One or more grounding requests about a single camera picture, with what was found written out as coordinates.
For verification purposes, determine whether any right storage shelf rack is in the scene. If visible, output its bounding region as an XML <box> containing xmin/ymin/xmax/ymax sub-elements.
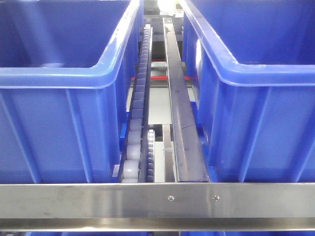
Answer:
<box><xmin>0</xmin><ymin>183</ymin><xmax>315</xmax><ymax>231</ymax></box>

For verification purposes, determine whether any white roller track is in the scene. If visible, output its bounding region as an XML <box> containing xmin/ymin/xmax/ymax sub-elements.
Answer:
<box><xmin>119</xmin><ymin>24</ymin><xmax>153</xmax><ymax>183</ymax></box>

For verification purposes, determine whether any blue target bin left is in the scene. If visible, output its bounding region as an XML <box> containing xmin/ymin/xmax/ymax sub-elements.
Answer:
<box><xmin>0</xmin><ymin>0</ymin><xmax>141</xmax><ymax>183</ymax></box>

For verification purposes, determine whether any blue target bin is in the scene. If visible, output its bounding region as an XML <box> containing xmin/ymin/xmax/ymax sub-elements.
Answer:
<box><xmin>0</xmin><ymin>0</ymin><xmax>141</xmax><ymax>183</ymax></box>
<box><xmin>182</xmin><ymin>0</ymin><xmax>315</xmax><ymax>182</ymax></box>

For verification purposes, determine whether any blue target bin right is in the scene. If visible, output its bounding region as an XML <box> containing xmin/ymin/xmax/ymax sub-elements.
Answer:
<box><xmin>182</xmin><ymin>0</ymin><xmax>315</xmax><ymax>182</ymax></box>

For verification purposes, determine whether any lower blue bin left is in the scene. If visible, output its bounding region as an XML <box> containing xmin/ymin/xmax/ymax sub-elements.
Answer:
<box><xmin>25</xmin><ymin>232</ymin><xmax>148</xmax><ymax>236</ymax></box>

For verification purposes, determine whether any lower blue bin right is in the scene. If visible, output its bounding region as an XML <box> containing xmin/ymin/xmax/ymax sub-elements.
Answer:
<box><xmin>181</xmin><ymin>231</ymin><xmax>315</xmax><ymax>236</ymax></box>

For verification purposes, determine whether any steel divider rail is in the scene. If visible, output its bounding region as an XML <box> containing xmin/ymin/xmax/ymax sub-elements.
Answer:
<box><xmin>163</xmin><ymin>18</ymin><xmax>210</xmax><ymax>182</ymax></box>

